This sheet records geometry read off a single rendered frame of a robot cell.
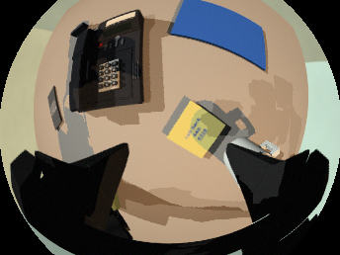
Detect blue flat rectangular panel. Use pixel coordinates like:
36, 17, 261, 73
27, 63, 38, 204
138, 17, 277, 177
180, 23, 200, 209
171, 0, 266, 70

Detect dark coffee mug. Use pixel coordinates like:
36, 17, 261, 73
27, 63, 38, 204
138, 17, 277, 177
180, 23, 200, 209
223, 137, 280, 188

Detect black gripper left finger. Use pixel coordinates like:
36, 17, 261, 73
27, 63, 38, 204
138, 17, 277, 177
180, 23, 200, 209
35, 142, 129, 231

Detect yellow sticky note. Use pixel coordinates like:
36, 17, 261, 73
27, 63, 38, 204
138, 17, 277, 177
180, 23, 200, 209
167, 101, 225, 158

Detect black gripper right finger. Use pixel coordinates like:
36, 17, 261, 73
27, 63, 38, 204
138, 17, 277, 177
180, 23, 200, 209
225, 143, 309, 222

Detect beige phone keypad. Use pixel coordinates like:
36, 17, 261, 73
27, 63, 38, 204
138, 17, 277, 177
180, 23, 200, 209
98, 59, 120, 92

